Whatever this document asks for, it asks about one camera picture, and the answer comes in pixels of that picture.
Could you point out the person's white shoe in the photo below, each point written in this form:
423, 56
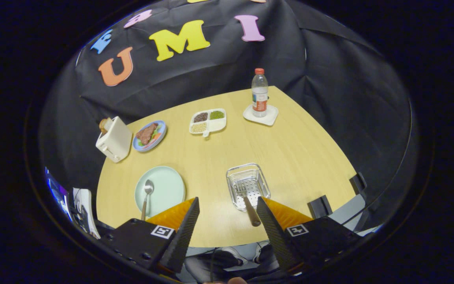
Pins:
238, 254
259, 254

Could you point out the person's dark trousers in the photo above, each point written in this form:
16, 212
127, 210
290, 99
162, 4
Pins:
211, 262

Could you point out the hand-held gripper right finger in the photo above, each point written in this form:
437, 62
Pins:
275, 236

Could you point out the computer monitor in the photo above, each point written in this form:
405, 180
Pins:
59, 193

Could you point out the mint green plate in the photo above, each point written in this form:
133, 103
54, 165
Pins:
168, 189

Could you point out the white toaster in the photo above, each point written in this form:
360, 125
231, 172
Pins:
116, 141

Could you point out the blue plate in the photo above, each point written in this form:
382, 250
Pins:
160, 132

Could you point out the white side table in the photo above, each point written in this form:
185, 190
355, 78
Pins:
87, 205

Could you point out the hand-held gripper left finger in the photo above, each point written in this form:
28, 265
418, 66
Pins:
181, 236

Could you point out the metal spoon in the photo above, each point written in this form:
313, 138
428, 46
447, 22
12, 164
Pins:
148, 186

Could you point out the white divided dish with beans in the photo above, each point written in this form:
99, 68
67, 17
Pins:
216, 124

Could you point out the clear water bottle red cap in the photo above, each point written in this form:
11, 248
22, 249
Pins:
259, 94

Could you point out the white square coaster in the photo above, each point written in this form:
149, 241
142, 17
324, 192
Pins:
268, 117

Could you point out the toast slice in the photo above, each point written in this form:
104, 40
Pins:
104, 125

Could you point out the brown steak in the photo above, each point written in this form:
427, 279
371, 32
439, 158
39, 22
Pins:
146, 134

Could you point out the black table clamp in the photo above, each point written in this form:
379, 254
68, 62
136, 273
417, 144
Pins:
358, 183
320, 206

